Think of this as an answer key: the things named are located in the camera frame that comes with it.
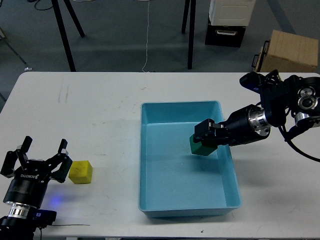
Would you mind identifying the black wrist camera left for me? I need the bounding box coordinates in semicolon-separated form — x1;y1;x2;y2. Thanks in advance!
31;209;57;228

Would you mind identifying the black table leg right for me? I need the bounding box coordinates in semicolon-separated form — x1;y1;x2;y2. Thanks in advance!
180;0;196;71

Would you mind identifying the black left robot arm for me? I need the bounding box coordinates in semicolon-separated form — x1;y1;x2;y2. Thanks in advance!
0;136;73;240

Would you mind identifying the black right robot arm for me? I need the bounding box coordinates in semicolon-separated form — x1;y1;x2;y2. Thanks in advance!
189;70;320;162

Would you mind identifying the black floor cable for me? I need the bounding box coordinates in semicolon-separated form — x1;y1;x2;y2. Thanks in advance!
27;0;53;12

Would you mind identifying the green cube block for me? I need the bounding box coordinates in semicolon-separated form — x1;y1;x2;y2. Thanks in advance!
189;135;218;156

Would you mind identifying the black table leg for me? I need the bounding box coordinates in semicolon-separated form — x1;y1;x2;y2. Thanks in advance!
51;0;85;72
180;0;196;71

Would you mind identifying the white storage box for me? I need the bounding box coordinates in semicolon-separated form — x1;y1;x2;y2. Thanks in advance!
208;0;256;27

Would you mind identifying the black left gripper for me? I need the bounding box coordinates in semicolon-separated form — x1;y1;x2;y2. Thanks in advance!
0;136;73;208

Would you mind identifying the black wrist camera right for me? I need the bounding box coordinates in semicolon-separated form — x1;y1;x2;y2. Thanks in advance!
239;71;266;94

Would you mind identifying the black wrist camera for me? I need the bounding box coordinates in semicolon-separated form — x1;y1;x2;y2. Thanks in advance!
239;71;266;94
31;209;57;228

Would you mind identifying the white hanging cord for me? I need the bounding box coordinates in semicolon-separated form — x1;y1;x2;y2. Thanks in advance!
141;0;151;74

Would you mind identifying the black table leg left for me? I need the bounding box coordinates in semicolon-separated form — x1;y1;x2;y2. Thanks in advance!
51;0;85;72

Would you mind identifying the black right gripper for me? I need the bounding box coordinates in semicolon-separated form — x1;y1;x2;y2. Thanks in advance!
194;104;271;147

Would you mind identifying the light blue plastic bin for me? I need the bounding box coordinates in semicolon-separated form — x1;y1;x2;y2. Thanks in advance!
138;100;242;218

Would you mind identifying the yellow cube block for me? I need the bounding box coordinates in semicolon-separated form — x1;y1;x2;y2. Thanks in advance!
68;160;93;184

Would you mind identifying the black drawer box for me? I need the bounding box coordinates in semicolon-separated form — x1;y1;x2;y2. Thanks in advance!
204;19;247;48

